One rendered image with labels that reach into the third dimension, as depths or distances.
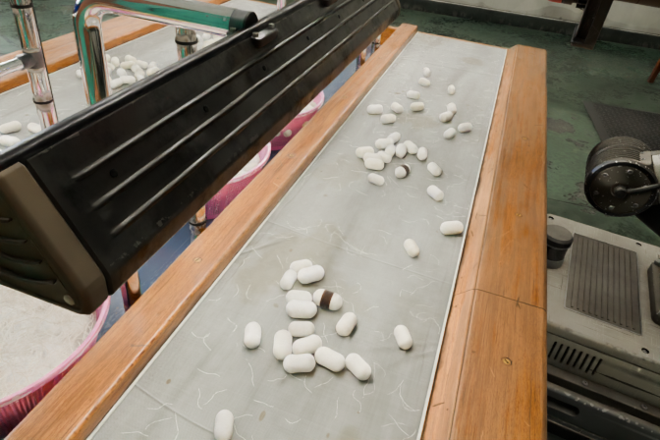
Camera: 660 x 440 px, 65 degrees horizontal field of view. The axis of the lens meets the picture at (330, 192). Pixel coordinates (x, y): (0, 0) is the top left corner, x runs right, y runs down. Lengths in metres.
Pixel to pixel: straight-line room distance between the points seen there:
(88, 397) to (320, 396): 0.23
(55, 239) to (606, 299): 1.17
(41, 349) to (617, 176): 0.99
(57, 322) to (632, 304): 1.09
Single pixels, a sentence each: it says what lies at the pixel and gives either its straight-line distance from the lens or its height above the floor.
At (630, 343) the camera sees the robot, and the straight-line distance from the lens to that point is 1.22.
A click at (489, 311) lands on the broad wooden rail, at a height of 0.76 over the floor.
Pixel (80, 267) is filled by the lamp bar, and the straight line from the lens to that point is 0.26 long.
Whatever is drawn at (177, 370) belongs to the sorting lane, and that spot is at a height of 0.74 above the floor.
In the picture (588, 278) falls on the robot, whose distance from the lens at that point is 1.33.
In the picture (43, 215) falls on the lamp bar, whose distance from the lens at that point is 0.25.
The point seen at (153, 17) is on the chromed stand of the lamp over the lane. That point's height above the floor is 1.11.
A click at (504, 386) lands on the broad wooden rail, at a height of 0.76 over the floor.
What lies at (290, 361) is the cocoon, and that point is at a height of 0.76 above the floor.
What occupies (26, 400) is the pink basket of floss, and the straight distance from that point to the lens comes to 0.63.
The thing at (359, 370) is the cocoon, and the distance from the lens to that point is 0.60.
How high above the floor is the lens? 1.23
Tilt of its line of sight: 33 degrees down
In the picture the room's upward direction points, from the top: 6 degrees clockwise
